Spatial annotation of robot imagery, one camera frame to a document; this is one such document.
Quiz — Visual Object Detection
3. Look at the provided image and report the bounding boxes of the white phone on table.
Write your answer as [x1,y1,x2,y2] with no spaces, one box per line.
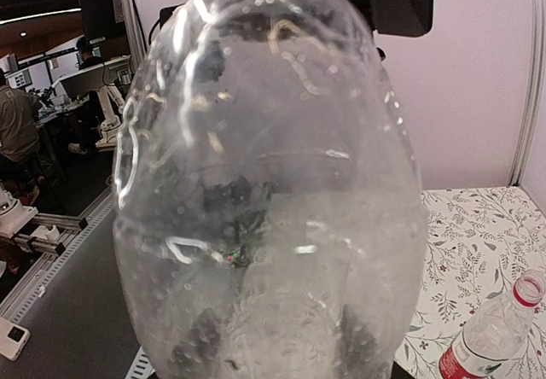
[0,317,30,361]

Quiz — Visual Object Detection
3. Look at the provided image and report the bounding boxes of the floral patterned table mat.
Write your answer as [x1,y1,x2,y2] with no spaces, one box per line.
[395,187,545,378]

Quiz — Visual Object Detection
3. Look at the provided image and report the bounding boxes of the person in grey shirt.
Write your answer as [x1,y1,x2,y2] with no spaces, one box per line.
[1,70,42,182]

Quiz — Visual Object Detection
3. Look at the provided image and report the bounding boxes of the red-capped clear bottle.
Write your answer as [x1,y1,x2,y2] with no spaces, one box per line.
[439,270,545,378]

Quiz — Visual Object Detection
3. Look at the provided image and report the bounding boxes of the clear plastic bottle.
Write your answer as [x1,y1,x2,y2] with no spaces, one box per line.
[113,0,427,378]

